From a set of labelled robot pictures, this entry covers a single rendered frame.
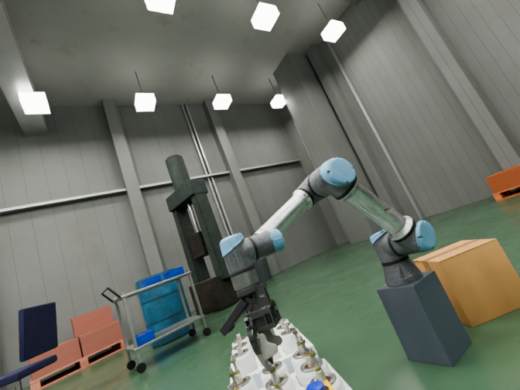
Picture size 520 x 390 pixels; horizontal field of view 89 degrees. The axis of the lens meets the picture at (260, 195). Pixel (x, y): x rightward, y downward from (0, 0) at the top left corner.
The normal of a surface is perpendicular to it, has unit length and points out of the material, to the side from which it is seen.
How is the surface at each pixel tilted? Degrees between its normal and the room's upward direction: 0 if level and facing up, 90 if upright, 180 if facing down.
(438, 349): 90
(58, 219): 90
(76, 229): 90
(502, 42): 90
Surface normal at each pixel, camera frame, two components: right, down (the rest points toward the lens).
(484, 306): -0.05, -0.21
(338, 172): 0.26, -0.43
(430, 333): -0.82, 0.20
